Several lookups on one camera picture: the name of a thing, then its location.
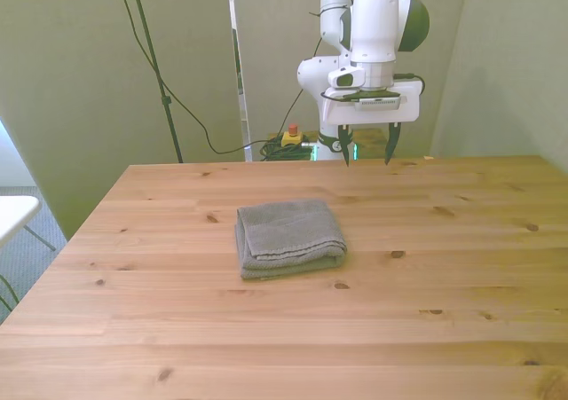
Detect white folding chair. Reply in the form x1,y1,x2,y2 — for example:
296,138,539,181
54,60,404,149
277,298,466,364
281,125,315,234
0,195,58,312

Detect grey folded towel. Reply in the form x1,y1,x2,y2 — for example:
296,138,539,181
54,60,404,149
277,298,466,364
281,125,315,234
234,198,349,281

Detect white panel board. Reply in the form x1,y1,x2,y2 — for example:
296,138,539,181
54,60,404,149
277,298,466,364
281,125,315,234
0,116,37,189

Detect coiled dark green cables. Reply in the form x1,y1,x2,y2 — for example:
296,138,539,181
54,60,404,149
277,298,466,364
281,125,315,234
258,137,319,162

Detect yellow emergency stop button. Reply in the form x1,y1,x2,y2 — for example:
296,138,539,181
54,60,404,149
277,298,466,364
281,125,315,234
280,124,305,149

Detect black tripod stand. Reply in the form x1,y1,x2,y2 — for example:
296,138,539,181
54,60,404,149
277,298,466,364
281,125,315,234
113,0,185,164

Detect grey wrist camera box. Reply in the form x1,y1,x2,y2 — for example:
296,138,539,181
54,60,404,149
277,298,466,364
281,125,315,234
352,97,403,113

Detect long black cable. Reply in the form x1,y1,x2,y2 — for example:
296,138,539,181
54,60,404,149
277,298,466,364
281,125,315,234
114,0,285,155

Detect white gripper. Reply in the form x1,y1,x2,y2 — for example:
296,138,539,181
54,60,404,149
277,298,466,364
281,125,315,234
322,78,422,168

